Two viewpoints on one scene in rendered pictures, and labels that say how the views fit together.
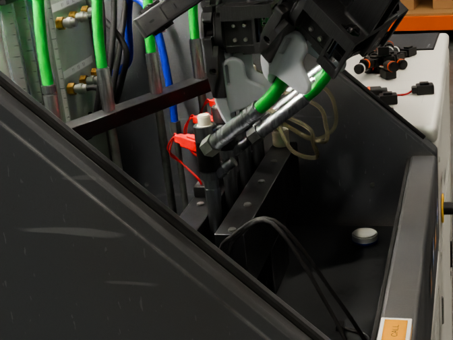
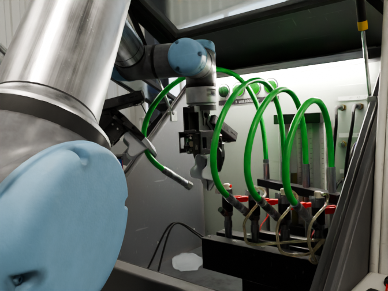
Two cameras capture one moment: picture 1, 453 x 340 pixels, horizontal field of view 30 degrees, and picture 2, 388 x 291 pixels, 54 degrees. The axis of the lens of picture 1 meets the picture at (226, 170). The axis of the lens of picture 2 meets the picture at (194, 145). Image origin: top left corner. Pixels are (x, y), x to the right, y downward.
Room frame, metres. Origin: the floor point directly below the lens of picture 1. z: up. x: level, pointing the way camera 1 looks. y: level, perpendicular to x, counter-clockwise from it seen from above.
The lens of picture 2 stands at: (1.30, -0.90, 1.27)
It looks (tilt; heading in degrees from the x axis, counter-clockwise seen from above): 3 degrees down; 113
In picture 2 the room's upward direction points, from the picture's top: 2 degrees counter-clockwise
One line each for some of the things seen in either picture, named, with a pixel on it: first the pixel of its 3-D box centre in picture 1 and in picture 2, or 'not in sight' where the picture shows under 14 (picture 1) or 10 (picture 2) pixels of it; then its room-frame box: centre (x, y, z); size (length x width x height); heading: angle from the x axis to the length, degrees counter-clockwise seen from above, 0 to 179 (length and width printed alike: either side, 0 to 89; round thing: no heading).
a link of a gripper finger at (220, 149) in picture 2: not in sight; (215, 154); (0.97, -0.02, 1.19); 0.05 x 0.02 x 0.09; 163
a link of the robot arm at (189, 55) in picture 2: not in sight; (182, 59); (0.94, -0.13, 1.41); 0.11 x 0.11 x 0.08; 10
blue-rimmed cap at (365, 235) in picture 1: (365, 237); not in sight; (1.18, -0.20, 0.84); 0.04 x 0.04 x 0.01
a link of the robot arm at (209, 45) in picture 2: not in sight; (200, 64); (0.94, -0.03, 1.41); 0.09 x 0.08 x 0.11; 100
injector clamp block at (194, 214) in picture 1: (244, 230); (271, 274); (1.10, -0.02, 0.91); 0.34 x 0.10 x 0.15; 163
